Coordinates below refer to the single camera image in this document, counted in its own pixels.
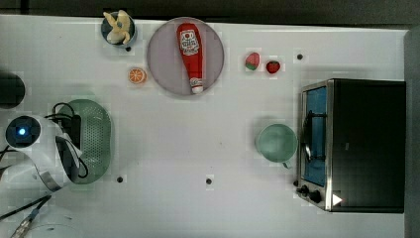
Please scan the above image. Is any orange slice toy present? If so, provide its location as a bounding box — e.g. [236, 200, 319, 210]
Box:
[128, 67, 147, 84]

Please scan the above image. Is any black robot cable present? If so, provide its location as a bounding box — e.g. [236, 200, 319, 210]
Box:
[44, 101, 76, 121]

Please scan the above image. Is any black toaster oven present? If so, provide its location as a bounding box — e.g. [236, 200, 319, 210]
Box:
[294, 78, 406, 213]

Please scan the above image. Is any yellow plush banana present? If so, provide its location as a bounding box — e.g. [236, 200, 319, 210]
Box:
[103, 10, 131, 45]

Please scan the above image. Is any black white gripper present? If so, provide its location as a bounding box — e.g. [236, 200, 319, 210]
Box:
[60, 115, 81, 149]

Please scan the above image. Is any green plastic strainer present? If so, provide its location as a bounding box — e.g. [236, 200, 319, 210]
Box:
[58, 99, 112, 184]

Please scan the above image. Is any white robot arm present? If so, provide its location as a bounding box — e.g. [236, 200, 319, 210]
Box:
[5, 115, 82, 191]

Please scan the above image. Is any black cylinder post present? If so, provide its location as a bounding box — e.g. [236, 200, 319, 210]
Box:
[0, 71, 26, 109]

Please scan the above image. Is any red strawberry toy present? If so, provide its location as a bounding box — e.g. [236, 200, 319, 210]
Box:
[265, 60, 281, 74]

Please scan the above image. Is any pink strawberry toy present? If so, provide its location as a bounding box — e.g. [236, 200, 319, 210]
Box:
[245, 53, 261, 70]

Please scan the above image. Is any blue cup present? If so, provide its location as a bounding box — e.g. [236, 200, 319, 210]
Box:
[101, 12, 137, 48]

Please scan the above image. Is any red plush ketchup bottle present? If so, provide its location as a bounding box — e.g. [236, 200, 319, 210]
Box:
[176, 23, 204, 94]

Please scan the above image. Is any green mug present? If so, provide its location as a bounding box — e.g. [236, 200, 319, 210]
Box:
[255, 124, 298, 169]

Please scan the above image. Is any purple round plate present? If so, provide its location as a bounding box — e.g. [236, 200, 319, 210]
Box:
[147, 17, 225, 96]

